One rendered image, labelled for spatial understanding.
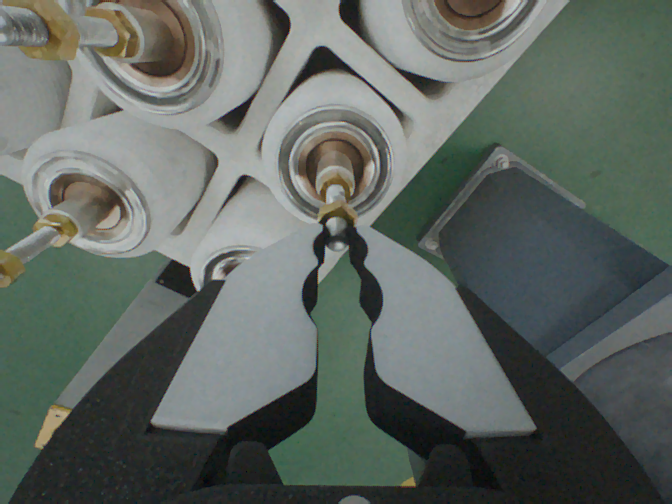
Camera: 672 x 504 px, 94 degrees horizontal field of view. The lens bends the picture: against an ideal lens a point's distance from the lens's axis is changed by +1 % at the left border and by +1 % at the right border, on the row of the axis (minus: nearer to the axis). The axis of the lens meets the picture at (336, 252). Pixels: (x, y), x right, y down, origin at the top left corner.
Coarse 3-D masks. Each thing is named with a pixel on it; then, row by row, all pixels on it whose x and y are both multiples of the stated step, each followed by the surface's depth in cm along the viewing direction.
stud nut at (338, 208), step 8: (320, 208) 14; (328, 208) 13; (336, 208) 13; (344, 208) 13; (320, 216) 13; (328, 216) 13; (336, 216) 13; (344, 216) 13; (352, 216) 13; (352, 224) 14
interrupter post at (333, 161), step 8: (336, 152) 19; (320, 160) 19; (328, 160) 18; (336, 160) 18; (344, 160) 18; (320, 168) 18; (328, 168) 17; (336, 168) 17; (344, 168) 17; (320, 176) 17; (352, 176) 17; (352, 192) 18
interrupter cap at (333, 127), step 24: (312, 120) 18; (336, 120) 18; (360, 120) 18; (288, 144) 19; (312, 144) 19; (336, 144) 19; (360, 144) 19; (384, 144) 19; (288, 168) 20; (312, 168) 20; (360, 168) 20; (384, 168) 20; (288, 192) 21; (312, 192) 21; (360, 192) 21; (384, 192) 21; (312, 216) 21; (360, 216) 21
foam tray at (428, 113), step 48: (0, 0) 21; (288, 0) 21; (336, 0) 21; (288, 48) 22; (336, 48) 23; (96, 96) 24; (288, 96) 32; (384, 96) 34; (432, 96) 26; (480, 96) 24; (240, 144) 26; (432, 144) 26; (192, 240) 31
